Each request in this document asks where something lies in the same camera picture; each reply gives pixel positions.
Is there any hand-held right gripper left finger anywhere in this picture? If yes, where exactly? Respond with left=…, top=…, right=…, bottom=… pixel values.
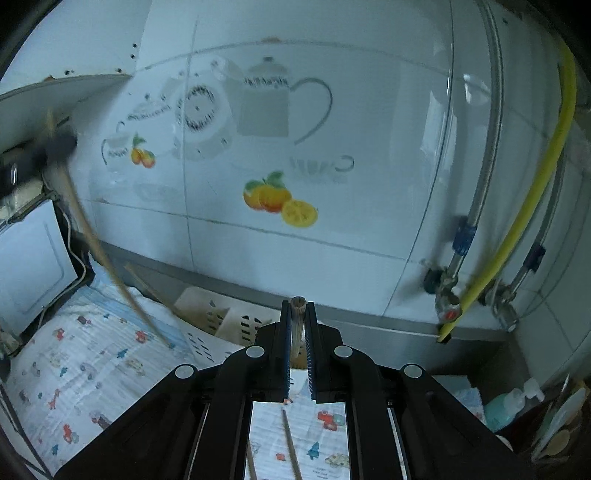
left=55, top=301, right=293, bottom=480

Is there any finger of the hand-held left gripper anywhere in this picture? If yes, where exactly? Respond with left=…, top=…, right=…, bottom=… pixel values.
left=44, top=131, right=77, bottom=160

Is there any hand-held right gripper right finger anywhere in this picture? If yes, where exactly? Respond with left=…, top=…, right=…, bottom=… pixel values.
left=305, top=301, right=536, bottom=480

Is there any white plastic utensil holder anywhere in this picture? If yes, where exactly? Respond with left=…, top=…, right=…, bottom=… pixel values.
left=173, top=286, right=287, bottom=366

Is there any white box appliance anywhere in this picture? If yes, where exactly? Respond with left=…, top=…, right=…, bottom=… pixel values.
left=0, top=198, right=79, bottom=335

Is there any teal soap pump bottle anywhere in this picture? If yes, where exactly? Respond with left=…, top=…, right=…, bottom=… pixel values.
left=485, top=378, right=546, bottom=432

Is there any metal water valve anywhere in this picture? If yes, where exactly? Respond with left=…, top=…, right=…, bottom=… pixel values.
left=482, top=281, right=520, bottom=332

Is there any printed white cloth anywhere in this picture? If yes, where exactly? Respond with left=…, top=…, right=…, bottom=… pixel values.
left=4, top=251, right=485, bottom=480

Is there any wooden spoon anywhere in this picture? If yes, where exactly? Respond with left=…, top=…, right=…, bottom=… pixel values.
left=542, top=429, right=572, bottom=461

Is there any white plastic spatula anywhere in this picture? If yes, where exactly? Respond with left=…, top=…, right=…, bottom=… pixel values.
left=538, top=388, right=588, bottom=457

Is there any wall cabinet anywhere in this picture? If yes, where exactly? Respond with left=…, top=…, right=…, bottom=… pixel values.
left=0, top=74, right=136, bottom=123

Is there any white power cable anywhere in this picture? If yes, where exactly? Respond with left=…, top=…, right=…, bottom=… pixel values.
left=37, top=251, right=96, bottom=334

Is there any red handle water valve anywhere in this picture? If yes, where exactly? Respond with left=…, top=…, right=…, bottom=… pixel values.
left=424, top=267, right=463, bottom=325

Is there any braided metal hose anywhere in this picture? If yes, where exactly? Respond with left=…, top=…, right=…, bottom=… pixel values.
left=443, top=0, right=504, bottom=287
left=508, top=152, right=568, bottom=296

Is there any yellow gas hose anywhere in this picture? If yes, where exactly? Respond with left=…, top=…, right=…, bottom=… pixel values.
left=436, top=44, right=578, bottom=344

